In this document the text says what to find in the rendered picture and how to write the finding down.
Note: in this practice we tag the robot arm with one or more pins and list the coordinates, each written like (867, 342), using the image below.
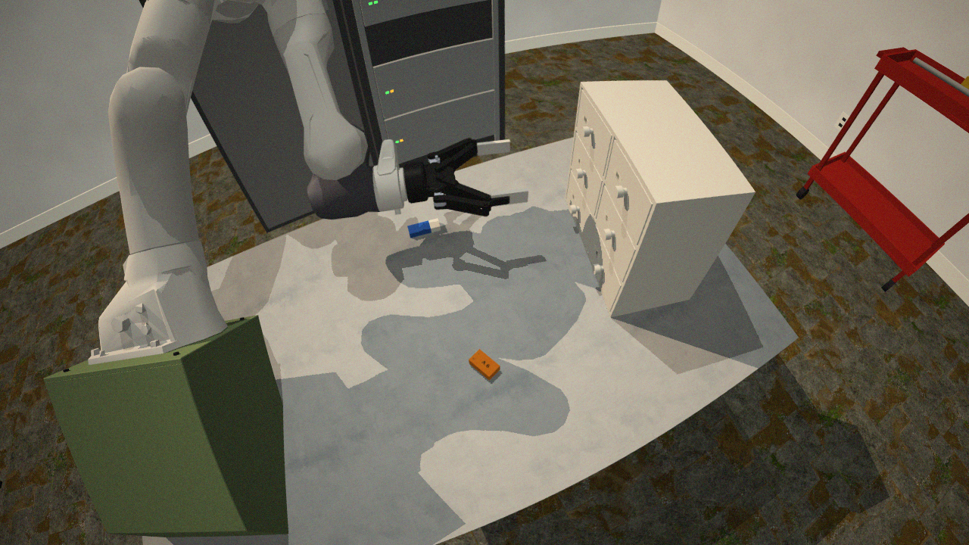
(166, 301)

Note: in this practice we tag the cream small chest of drawers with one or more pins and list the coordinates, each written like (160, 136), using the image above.
(698, 192)

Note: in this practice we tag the blue and white eraser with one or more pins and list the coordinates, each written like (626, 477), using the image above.
(424, 228)

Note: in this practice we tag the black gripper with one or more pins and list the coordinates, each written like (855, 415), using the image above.
(424, 181)

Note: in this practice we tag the orange rectangular block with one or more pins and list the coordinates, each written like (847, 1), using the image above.
(484, 364)

